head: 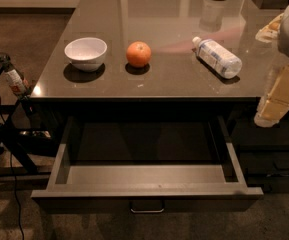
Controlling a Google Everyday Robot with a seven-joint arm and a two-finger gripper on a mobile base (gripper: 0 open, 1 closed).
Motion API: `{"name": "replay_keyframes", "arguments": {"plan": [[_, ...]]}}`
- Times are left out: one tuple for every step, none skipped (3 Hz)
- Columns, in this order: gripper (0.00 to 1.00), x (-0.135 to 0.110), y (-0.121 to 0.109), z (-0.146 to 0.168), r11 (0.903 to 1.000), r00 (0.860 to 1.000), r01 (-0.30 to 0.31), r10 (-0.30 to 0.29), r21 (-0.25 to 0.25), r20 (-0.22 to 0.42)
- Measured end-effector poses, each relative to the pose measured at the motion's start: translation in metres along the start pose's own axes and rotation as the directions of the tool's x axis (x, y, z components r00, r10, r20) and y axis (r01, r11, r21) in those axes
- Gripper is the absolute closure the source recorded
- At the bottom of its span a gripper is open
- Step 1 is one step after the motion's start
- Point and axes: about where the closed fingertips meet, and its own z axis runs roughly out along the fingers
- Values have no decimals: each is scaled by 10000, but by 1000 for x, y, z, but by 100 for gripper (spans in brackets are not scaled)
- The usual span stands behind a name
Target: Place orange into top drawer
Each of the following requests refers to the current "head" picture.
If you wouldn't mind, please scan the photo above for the black power cable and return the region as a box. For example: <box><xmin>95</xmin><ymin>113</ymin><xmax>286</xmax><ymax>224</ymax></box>
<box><xmin>0</xmin><ymin>83</ymin><xmax>26</xmax><ymax>240</ymax></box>

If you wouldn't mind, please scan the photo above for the dark lower drawer cabinet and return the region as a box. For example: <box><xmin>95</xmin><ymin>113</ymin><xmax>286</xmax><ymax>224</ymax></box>
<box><xmin>227</xmin><ymin>102</ymin><xmax>289</xmax><ymax>193</ymax></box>

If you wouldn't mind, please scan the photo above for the clear plastic water bottle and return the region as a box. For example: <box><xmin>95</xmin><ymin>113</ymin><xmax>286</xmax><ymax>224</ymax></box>
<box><xmin>192</xmin><ymin>37</ymin><xmax>242</xmax><ymax>79</ymax></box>

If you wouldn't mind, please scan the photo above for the dark desk with glossy top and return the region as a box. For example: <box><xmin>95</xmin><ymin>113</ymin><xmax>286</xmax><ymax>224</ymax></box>
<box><xmin>32</xmin><ymin>0</ymin><xmax>289</xmax><ymax>106</ymax></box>

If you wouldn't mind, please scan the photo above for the dark glass bottle with label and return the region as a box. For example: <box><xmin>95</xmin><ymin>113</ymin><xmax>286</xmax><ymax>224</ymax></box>
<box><xmin>0</xmin><ymin>53</ymin><xmax>31</xmax><ymax>99</ymax></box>

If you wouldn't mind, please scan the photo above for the metal drawer handle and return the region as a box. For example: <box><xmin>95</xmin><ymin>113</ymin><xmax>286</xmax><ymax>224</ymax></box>
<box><xmin>130</xmin><ymin>200</ymin><xmax>165</xmax><ymax>214</ymax></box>

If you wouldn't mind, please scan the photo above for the orange fruit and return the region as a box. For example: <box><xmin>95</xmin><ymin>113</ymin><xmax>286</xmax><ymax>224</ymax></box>
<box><xmin>126</xmin><ymin>41</ymin><xmax>152</xmax><ymax>68</ymax></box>

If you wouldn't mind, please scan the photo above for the open grey top drawer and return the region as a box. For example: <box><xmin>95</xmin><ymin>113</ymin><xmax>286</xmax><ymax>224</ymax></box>
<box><xmin>32</xmin><ymin>117</ymin><xmax>263</xmax><ymax>213</ymax></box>

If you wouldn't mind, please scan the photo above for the black side table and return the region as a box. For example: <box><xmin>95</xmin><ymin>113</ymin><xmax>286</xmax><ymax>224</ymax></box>
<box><xmin>0</xmin><ymin>53</ymin><xmax>58</xmax><ymax>177</ymax></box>

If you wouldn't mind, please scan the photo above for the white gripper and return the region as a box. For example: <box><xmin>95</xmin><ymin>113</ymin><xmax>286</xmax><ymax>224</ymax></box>
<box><xmin>254</xmin><ymin>5</ymin><xmax>289</xmax><ymax>128</ymax></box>

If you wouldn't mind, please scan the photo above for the white ceramic bowl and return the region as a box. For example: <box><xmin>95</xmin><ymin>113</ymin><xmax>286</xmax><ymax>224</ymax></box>
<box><xmin>64</xmin><ymin>37</ymin><xmax>107</xmax><ymax>72</ymax></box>

